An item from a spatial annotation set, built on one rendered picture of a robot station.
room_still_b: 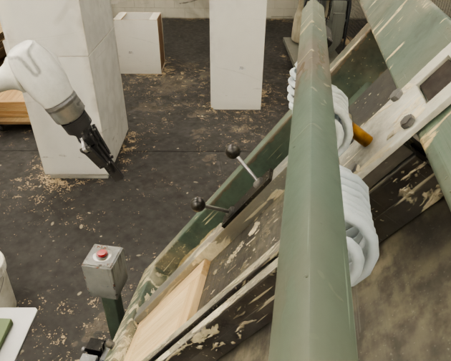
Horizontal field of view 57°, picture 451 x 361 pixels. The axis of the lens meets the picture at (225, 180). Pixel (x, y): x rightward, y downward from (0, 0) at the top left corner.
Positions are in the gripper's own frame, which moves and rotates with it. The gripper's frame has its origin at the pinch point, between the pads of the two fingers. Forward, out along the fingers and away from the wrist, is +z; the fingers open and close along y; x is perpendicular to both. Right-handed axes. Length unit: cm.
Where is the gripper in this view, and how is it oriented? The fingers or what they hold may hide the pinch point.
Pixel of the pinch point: (113, 170)
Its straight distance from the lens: 129.2
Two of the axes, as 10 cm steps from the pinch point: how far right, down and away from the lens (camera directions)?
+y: -0.9, -6.1, 7.9
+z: 3.9, 7.0, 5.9
